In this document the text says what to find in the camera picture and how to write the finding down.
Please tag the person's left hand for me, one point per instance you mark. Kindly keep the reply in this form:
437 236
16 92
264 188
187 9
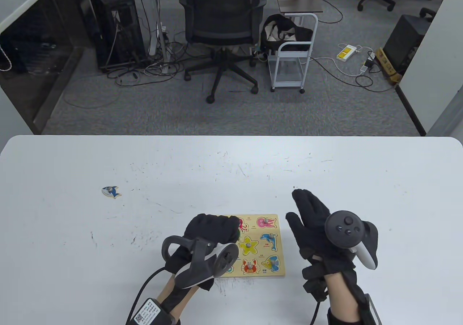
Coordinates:
213 227

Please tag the person's right hand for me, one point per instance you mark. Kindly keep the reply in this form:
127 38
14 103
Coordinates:
311 212

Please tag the wooden octopus-shaped puzzle piece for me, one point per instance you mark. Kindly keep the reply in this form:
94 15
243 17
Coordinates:
244 225

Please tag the black and white controller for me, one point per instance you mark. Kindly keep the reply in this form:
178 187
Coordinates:
342 229
202 263

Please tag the yellow starfish puzzle piece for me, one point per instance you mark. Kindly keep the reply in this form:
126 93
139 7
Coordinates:
249 245

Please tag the pink jellyfish puzzle piece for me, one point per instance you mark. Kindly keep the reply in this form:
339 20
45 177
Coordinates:
267 222

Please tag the wooden dolphin-shaped puzzle piece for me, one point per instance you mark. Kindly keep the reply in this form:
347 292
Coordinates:
269 240

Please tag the red crab puzzle piece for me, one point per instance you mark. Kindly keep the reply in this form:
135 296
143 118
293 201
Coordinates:
250 267

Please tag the blue yellow fish puzzle piece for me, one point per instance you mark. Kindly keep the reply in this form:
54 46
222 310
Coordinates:
271 263

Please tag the wooden puzzle frame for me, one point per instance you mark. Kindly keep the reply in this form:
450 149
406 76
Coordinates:
258 274

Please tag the blue shark puzzle piece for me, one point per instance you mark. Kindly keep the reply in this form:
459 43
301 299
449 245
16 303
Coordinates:
111 191

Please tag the person's right forearm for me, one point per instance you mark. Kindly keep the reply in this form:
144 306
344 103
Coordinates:
342 296

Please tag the person's left forearm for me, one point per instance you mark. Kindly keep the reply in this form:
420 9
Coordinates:
168 296

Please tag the black labelled wrist box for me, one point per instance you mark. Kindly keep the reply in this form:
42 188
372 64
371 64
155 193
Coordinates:
148 312
370 310

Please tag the black power adapter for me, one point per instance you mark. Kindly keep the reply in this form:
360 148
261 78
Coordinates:
369 63

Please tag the white yellow power strip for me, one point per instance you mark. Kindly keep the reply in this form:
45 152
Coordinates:
345 53

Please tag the brown cardboard box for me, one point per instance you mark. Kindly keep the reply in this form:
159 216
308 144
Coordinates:
387 64

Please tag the black bag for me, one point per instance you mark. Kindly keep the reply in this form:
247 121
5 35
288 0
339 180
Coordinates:
275 22

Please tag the black boxy case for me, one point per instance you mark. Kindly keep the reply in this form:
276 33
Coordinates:
405 39

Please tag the black mesh office chair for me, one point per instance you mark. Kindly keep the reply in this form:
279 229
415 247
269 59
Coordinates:
220 6

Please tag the black computer tower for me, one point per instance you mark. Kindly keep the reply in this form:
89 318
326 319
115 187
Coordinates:
115 24

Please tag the white metal frame rig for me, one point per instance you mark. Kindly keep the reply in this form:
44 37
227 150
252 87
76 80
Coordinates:
161 21

